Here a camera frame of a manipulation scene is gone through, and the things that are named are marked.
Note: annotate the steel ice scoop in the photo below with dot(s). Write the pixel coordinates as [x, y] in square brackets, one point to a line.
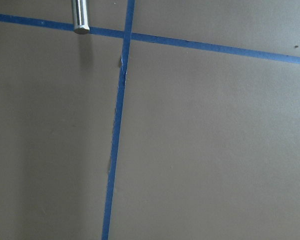
[80, 17]

